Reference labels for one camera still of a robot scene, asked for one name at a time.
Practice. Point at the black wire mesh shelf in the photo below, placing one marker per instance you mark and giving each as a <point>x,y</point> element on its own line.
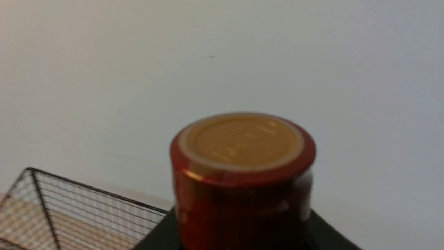
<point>44,211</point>

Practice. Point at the soy sauce bottle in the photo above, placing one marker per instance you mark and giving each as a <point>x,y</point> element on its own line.
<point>243,181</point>

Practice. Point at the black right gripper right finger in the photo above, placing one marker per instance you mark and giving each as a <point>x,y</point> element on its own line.
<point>322,236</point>

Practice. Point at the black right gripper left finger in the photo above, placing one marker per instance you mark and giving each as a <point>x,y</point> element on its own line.
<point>164,236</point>

